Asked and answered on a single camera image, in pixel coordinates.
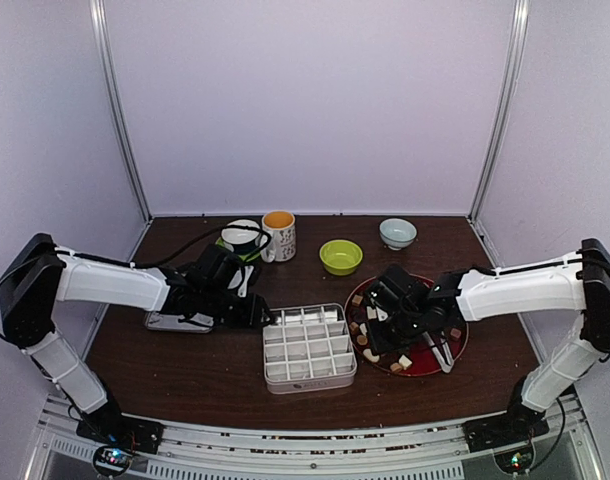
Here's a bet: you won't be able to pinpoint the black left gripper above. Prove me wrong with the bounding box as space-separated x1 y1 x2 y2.
200 284 276 329

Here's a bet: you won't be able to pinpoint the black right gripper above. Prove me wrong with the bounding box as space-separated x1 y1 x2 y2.
364 309 425 357

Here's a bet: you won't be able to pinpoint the bunny print tin lid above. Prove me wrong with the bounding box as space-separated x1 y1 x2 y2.
144 312 215 334

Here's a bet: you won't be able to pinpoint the silver divided tin box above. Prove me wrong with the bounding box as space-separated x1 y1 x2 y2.
262 303 357 395

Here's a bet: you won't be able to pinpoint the white metal tongs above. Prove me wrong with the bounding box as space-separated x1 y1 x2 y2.
422 332 454 374

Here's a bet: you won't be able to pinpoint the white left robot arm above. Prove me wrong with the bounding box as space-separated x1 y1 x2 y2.
0 233 275 444

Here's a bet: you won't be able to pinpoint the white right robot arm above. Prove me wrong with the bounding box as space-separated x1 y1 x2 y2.
365 238 610 442

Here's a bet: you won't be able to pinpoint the white cube chocolate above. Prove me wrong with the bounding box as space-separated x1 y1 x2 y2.
398 355 413 370

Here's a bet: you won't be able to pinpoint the red round tray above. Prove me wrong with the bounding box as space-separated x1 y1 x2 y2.
344 277 470 377

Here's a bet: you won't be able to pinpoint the green saucer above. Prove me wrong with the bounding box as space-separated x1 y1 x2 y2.
214 236 262 264

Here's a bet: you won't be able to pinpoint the dark white-lined cup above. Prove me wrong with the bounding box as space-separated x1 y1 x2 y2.
220 219 261 255

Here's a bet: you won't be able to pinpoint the lime green bowl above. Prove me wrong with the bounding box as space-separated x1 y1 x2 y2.
319 239 363 276

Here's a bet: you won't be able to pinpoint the pale blue ceramic bowl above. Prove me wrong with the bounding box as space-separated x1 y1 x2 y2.
379 218 417 251

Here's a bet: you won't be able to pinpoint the white patterned mug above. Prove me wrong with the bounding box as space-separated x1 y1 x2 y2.
261 211 296 263

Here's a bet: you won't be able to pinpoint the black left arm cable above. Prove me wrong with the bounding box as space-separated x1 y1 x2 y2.
129 223 271 269

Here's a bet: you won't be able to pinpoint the aluminium front rail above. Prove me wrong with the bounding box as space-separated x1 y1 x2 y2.
20 398 607 479

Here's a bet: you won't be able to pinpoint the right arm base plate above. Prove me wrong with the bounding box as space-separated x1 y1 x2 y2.
462 413 550 453

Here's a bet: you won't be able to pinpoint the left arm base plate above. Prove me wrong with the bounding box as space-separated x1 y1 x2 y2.
76 413 164 454

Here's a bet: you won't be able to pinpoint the right aluminium frame post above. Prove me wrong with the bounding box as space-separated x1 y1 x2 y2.
468 0 531 224

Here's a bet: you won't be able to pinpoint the aluminium frame post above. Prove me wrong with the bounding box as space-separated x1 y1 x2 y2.
468 0 531 224
89 0 153 223

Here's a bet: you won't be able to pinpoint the left aluminium frame post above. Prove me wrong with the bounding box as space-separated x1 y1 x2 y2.
89 0 153 223

